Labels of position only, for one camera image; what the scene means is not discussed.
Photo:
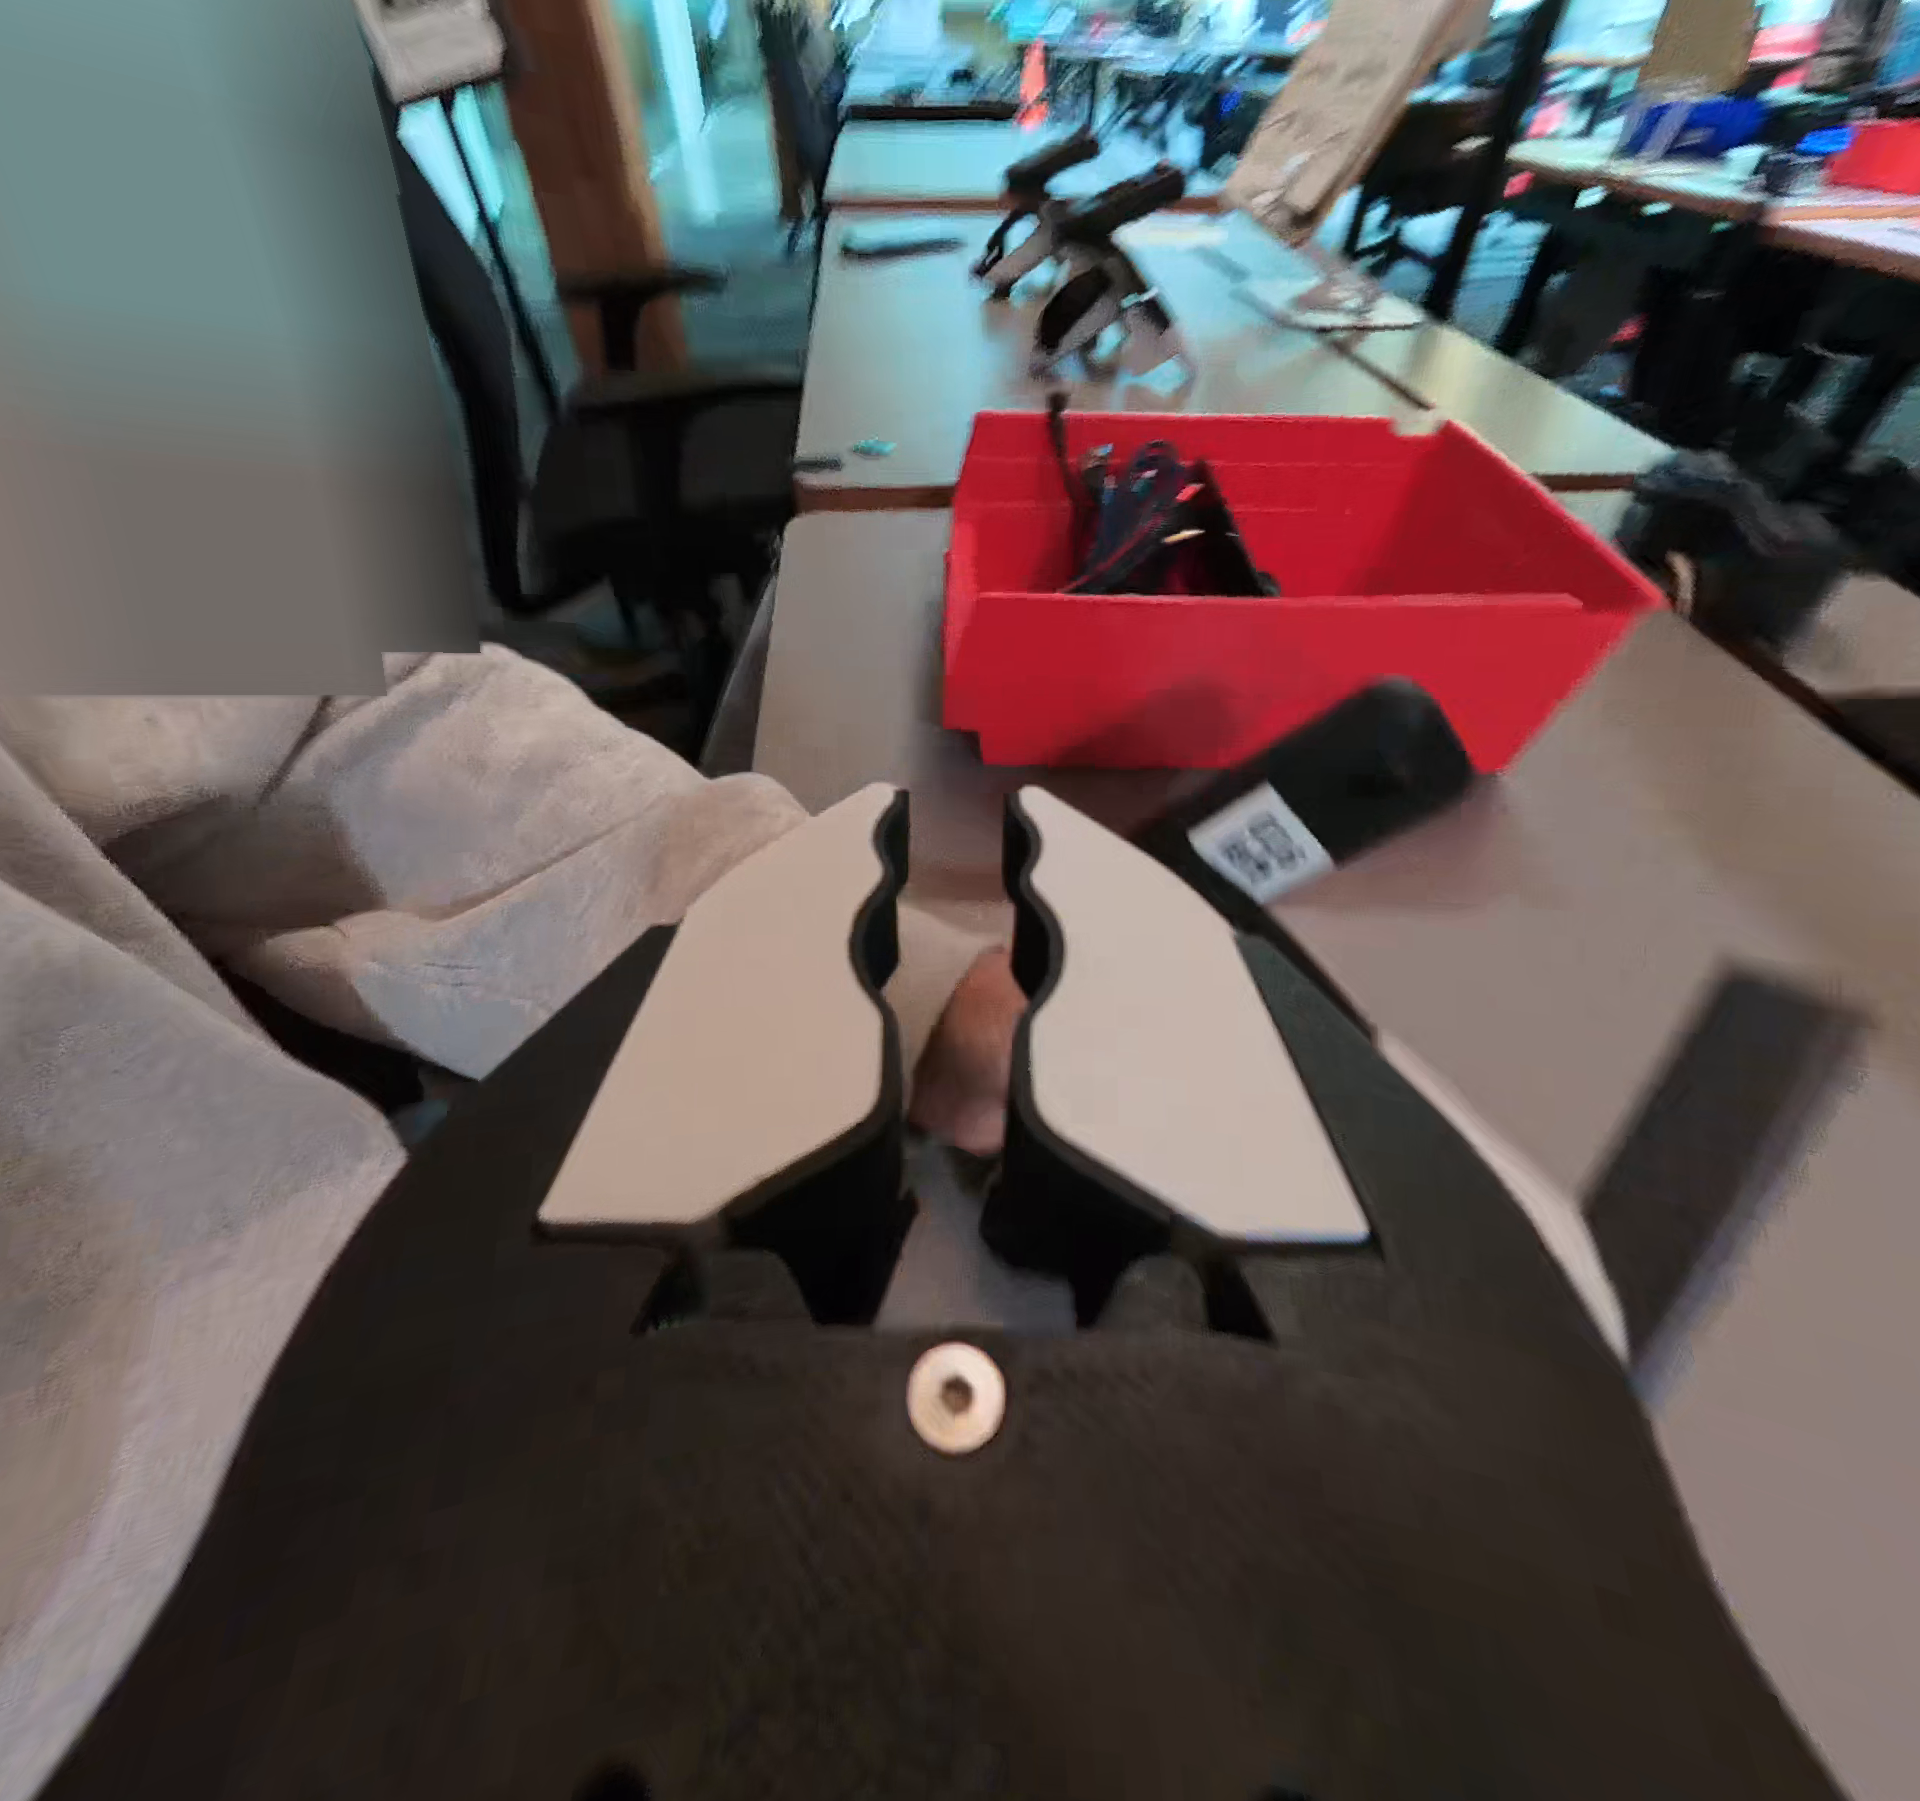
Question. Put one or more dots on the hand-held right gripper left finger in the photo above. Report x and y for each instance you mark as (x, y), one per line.
(751, 1038)

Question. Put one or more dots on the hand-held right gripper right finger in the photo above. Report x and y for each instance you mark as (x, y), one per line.
(1171, 1067)

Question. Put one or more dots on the long grey desk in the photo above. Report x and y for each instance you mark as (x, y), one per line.
(1725, 189)

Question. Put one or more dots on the person's left hand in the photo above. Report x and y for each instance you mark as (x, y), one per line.
(966, 1067)

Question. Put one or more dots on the red plastic bin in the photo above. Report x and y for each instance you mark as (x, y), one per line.
(1274, 661)

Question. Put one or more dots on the black bag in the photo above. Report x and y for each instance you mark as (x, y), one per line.
(1725, 541)

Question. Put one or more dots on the black tape strip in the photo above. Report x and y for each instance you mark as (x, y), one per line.
(1710, 1156)

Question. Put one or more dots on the black device with pale stand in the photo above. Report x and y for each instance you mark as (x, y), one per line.
(1051, 166)
(1102, 287)

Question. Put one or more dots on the black office chair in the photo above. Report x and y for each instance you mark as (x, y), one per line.
(645, 480)

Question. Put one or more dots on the brown cardboard sheet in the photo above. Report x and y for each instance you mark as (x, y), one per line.
(1352, 61)

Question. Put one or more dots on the black flat device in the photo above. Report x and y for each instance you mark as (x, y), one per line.
(900, 244)

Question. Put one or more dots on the cardboard box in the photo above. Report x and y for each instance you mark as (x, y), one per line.
(1702, 17)

